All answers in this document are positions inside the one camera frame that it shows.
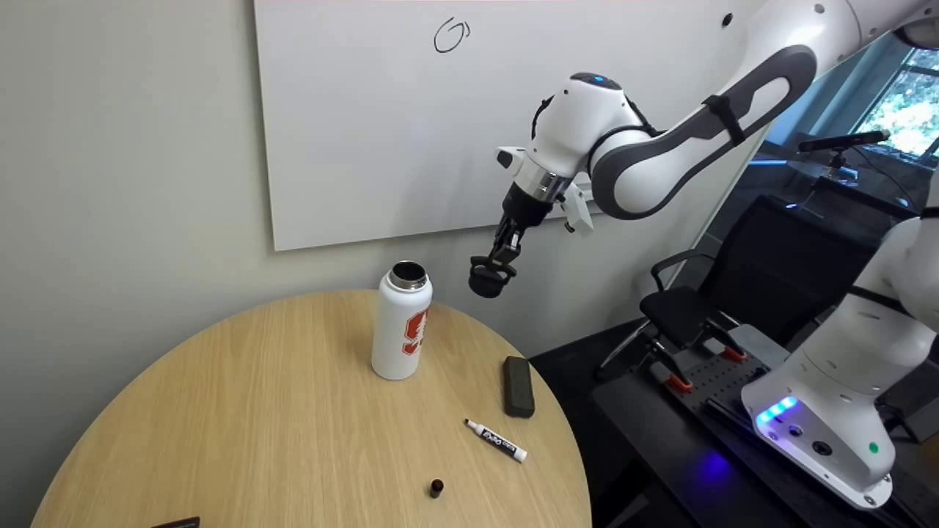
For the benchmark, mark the white bottle with red print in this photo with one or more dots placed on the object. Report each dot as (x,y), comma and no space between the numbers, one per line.
(400,328)

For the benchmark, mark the black bottle lid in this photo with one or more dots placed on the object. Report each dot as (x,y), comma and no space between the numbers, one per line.
(487,280)

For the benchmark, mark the white marker with black print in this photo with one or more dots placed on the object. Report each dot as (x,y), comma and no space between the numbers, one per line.
(493,441)

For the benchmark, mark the small black marker cap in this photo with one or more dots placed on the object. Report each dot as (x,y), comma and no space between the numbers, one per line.
(435,488)

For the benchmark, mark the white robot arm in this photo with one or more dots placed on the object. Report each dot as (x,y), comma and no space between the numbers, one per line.
(859,343)

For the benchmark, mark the black whiteboard eraser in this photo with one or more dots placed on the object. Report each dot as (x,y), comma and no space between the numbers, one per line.
(516,387)

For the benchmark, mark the black office chair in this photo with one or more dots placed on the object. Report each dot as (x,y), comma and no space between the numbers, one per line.
(773,265)

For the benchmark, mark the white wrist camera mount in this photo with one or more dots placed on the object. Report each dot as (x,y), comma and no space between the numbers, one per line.
(578,214)

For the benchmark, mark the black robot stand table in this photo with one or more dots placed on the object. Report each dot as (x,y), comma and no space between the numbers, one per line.
(663,458)

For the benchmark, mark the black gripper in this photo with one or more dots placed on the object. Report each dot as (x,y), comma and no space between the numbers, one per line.
(526,214)

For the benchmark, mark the dark background desk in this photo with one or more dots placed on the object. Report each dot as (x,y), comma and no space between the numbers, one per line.
(830,162)

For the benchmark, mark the white wall whiteboard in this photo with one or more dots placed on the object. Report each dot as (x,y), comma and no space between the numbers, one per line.
(340,120)

